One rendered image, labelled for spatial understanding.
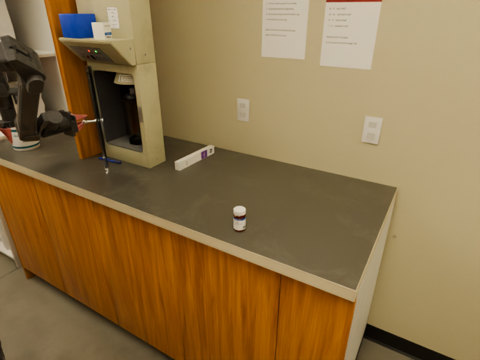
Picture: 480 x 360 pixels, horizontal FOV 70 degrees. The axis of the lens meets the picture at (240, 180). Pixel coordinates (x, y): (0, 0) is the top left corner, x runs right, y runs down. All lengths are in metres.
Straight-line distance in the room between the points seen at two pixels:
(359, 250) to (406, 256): 0.66
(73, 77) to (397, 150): 1.48
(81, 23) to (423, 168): 1.50
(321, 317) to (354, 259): 0.21
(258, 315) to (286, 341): 0.13
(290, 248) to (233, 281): 0.26
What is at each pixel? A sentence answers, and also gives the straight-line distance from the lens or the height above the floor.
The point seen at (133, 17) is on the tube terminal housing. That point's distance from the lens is 1.55.
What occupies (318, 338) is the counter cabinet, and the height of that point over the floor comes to 0.67.
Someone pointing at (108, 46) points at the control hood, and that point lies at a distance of 1.50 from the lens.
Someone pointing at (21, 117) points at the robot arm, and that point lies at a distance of 1.38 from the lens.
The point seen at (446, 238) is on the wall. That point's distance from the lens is 1.72.
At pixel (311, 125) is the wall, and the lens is 1.63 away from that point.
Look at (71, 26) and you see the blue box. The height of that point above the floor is 1.56.
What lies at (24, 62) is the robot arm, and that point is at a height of 1.49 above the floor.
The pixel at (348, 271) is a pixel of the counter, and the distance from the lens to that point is 1.07.
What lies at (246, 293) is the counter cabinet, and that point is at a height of 0.73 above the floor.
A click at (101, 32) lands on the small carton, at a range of 1.56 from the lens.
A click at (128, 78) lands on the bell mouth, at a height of 1.34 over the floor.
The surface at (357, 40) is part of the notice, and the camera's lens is 1.52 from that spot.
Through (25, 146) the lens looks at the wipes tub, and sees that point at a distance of 2.15.
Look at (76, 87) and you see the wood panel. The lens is 1.83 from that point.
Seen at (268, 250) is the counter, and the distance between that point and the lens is 1.10.
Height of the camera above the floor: 1.61
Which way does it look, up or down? 26 degrees down
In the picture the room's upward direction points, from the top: straight up
